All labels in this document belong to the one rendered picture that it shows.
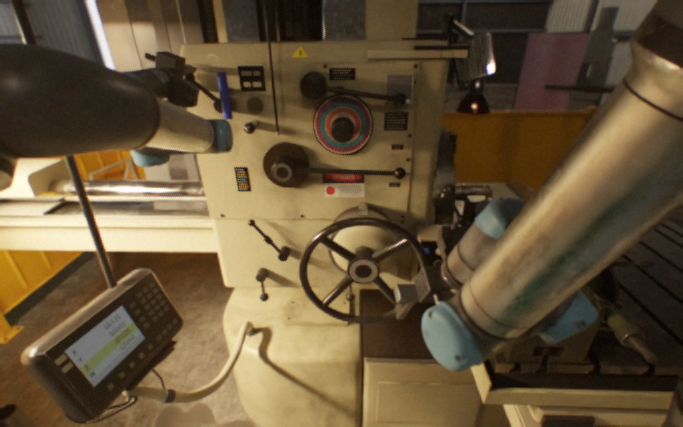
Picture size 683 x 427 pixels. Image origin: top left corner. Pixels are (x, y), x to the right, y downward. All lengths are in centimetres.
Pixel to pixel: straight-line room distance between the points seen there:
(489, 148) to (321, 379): 285
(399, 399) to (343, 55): 154
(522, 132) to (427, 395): 279
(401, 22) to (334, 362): 153
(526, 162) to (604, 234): 375
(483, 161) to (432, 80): 286
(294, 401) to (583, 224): 178
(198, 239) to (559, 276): 153
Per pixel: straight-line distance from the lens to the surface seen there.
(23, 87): 45
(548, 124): 400
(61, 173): 208
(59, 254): 380
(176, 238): 173
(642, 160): 26
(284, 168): 102
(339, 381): 180
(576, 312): 51
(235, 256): 132
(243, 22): 174
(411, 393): 187
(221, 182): 118
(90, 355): 107
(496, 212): 51
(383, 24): 168
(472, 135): 373
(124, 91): 48
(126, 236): 185
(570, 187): 28
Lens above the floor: 190
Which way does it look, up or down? 27 degrees down
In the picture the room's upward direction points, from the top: 1 degrees counter-clockwise
